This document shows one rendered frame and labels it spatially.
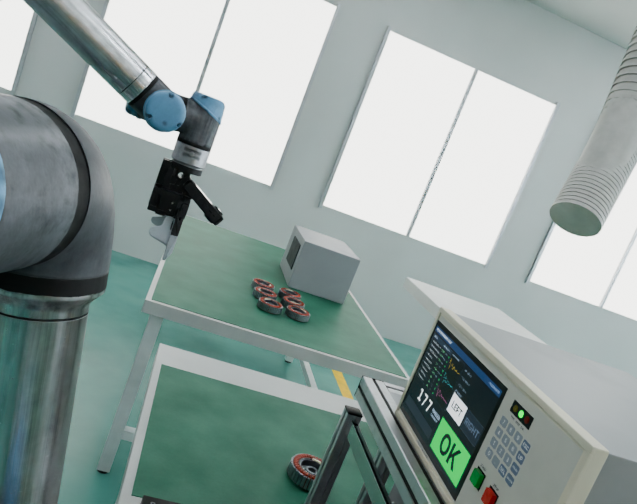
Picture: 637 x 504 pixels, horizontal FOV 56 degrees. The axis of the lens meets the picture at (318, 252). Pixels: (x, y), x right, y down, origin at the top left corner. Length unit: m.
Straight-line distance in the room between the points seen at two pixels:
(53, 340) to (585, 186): 1.73
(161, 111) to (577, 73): 5.35
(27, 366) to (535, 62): 5.73
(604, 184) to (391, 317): 4.07
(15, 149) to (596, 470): 0.59
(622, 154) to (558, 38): 4.09
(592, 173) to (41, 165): 1.81
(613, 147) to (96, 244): 1.81
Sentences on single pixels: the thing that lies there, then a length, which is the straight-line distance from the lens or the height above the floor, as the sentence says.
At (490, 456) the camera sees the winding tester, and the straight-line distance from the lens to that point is 0.82.
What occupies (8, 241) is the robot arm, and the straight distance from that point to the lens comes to 0.38.
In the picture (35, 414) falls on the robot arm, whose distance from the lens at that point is 0.52.
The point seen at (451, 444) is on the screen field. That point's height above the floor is 1.18.
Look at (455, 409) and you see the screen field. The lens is 0.92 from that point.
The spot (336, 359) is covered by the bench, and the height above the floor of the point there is 0.74.
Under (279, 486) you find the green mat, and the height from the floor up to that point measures 0.75.
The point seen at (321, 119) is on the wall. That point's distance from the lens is 5.39.
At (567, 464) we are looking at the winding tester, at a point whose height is 1.28.
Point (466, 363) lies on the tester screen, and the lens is 0.92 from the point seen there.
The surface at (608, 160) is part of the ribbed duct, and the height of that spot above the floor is 1.77.
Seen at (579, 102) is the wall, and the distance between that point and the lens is 6.24.
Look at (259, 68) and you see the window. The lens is 5.33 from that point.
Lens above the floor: 1.50
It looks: 10 degrees down
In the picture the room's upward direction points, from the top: 21 degrees clockwise
